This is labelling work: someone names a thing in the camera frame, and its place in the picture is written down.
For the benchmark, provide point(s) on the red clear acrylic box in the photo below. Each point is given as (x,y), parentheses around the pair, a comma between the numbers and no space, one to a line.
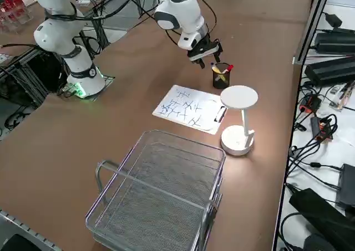
(14,15)

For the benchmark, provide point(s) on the white round desk lamp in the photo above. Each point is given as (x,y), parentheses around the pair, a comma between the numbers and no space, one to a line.
(239,97)

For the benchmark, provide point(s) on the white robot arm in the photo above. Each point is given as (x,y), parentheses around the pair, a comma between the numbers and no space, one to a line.
(55,32)

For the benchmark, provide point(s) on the red capped marker pen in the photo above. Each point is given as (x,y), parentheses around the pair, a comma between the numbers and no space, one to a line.
(229,67)

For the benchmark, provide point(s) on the black metal clipboard clip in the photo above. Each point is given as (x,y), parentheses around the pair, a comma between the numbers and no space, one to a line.
(220,114)

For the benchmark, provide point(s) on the aluminium frame post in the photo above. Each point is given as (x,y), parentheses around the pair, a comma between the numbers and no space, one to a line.
(308,32)

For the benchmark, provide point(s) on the white A4 paper sheet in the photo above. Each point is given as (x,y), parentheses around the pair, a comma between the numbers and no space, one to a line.
(177,104)

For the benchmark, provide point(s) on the black mesh pen holder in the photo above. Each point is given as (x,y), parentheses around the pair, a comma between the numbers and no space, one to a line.
(222,83)

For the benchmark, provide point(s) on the black box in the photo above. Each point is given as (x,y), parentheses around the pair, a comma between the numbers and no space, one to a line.
(346,186)

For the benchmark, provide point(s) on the white clipboard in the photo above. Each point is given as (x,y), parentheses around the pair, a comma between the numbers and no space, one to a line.
(216,129)

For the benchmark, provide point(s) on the silver mesh tray rack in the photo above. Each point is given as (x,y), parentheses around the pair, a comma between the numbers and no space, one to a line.
(155,195)

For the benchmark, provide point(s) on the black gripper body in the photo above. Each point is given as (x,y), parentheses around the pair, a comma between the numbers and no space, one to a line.
(208,43)

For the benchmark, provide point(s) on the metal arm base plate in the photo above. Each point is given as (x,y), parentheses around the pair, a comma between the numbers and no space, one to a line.
(106,82)

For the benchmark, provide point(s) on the orange black electronic device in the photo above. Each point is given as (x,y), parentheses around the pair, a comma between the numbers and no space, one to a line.
(321,129)
(310,102)

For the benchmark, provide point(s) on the large black power brick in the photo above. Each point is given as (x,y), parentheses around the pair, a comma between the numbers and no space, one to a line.
(330,71)

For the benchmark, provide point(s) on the small black adapter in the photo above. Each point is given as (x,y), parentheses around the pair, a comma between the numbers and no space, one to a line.
(333,19)

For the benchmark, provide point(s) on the black metal frame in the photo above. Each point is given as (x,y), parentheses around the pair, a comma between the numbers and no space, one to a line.
(30,76)

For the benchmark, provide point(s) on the small circuit board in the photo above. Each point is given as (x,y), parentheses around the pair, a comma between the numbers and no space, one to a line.
(342,96)

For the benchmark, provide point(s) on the aluminium rail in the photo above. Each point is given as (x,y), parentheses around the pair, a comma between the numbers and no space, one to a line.
(25,226)

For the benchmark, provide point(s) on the yellow marker pen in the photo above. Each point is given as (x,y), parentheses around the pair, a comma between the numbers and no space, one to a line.
(220,75)

